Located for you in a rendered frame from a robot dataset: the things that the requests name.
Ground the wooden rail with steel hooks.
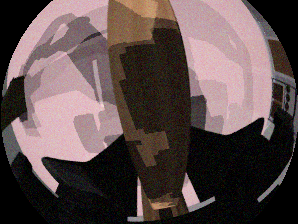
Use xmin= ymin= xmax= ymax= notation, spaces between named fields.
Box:
xmin=106 ymin=0 xmax=190 ymax=209

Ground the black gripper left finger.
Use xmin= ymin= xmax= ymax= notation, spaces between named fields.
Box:
xmin=41 ymin=133 xmax=138 ymax=217

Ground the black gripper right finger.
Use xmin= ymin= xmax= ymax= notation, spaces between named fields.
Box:
xmin=186 ymin=117 xmax=265 ymax=202

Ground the brown wooden post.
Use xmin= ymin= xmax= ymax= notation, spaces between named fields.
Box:
xmin=140 ymin=183 xmax=190 ymax=221

